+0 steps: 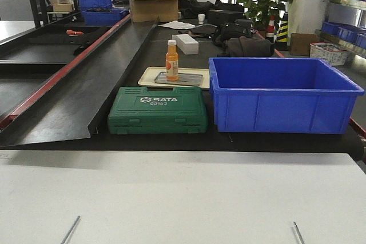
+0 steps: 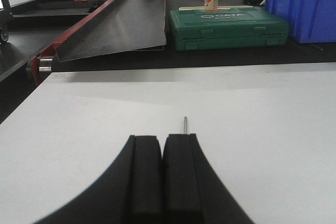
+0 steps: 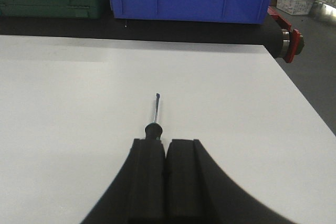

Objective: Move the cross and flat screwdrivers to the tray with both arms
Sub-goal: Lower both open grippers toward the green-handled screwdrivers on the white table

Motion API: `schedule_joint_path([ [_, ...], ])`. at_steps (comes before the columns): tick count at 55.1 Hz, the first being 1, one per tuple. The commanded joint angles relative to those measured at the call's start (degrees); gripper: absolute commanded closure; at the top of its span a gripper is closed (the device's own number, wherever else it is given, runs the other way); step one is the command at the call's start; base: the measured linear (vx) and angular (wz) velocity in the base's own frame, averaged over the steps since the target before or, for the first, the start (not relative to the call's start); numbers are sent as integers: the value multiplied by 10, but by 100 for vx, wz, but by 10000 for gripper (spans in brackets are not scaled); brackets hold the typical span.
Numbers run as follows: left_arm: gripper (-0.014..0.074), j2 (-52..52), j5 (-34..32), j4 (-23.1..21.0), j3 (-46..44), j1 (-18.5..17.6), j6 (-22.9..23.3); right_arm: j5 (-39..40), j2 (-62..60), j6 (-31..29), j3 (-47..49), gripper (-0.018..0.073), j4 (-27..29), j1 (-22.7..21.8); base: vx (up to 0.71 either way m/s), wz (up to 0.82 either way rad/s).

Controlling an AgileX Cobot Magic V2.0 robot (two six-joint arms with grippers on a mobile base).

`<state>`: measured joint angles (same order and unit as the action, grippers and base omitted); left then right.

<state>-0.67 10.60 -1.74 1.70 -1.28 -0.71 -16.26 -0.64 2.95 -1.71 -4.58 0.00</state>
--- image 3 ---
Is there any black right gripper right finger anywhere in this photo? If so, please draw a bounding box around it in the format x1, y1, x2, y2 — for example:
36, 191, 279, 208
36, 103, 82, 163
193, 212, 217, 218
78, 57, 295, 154
166, 140, 291, 223

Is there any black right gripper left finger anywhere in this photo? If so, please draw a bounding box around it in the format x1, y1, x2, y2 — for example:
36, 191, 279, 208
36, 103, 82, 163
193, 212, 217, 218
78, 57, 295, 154
82, 139, 165, 223

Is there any green black screwdriver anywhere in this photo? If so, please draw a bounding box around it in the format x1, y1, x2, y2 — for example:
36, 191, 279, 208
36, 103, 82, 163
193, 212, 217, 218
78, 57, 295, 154
144, 93, 163, 140

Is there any red conveyor end roller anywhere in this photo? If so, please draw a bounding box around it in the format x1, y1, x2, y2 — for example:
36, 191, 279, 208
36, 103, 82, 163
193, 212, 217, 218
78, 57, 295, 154
267, 6, 305, 63

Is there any white mesh basket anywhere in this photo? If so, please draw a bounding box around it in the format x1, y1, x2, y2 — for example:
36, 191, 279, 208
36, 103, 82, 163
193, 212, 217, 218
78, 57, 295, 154
276, 0, 315, 15

